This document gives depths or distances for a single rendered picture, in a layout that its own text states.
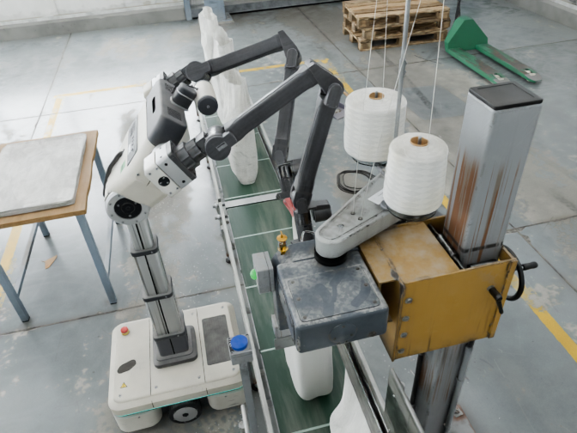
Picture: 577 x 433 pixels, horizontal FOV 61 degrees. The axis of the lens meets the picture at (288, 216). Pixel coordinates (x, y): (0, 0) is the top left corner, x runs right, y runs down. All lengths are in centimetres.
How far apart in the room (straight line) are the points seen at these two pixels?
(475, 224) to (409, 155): 32
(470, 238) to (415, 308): 24
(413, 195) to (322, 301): 34
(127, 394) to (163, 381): 17
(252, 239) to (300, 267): 161
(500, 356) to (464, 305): 151
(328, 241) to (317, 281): 11
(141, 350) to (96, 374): 42
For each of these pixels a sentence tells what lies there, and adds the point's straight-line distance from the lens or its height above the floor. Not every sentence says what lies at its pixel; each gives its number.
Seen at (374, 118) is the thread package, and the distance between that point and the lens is 130.
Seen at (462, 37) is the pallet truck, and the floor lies 20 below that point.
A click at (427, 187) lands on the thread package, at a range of 114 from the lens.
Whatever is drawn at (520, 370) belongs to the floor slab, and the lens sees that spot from 292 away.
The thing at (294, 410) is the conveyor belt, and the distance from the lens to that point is 217.
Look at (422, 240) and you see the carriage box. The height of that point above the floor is 133.
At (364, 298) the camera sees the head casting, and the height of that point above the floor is 134.
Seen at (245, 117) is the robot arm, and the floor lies 159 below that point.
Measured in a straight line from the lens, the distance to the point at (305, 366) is 195.
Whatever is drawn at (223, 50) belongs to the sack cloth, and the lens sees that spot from 374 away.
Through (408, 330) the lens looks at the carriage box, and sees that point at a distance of 143.
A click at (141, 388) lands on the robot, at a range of 250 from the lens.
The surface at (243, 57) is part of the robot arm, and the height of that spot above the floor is 158.
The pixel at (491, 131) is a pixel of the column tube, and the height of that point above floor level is 170.
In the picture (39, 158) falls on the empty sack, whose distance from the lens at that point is 335.
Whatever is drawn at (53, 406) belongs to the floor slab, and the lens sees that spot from 295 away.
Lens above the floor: 224
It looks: 37 degrees down
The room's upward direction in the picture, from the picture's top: 4 degrees counter-clockwise
